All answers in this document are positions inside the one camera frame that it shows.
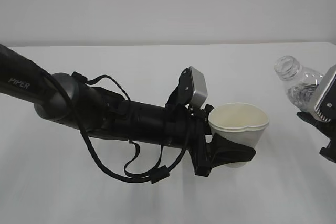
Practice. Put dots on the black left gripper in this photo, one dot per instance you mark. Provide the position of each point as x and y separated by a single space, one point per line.
192 126

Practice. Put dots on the white paper cup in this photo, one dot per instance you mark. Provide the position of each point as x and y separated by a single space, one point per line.
241 123

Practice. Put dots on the clear plastic water bottle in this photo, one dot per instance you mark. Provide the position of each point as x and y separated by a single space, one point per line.
299 81

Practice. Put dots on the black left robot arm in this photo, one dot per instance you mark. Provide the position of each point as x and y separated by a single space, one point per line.
75 101

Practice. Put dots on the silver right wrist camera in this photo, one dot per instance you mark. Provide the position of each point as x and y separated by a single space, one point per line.
324 97

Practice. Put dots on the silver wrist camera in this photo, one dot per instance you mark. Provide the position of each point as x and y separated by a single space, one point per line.
192 88
324 97

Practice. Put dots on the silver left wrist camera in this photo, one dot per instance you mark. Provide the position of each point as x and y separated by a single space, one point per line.
192 88

